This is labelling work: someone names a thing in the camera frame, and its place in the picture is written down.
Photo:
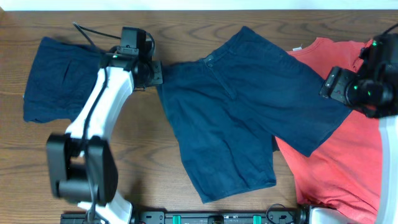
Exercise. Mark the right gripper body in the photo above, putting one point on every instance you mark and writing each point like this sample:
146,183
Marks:
346,88

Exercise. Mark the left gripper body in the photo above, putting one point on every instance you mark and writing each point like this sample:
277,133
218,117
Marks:
150,75

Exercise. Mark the navy shorts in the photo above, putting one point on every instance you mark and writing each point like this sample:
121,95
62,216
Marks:
227,109
60,81

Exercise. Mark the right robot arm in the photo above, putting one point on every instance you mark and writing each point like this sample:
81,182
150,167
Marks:
372,91

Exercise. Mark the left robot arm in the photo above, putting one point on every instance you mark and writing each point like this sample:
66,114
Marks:
81,166

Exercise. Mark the folded navy shorts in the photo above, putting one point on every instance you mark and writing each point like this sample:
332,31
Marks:
60,81

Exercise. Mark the red t-shirt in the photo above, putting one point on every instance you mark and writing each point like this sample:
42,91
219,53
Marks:
345,172

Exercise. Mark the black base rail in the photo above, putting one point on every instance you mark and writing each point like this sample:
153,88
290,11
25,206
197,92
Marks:
272,216

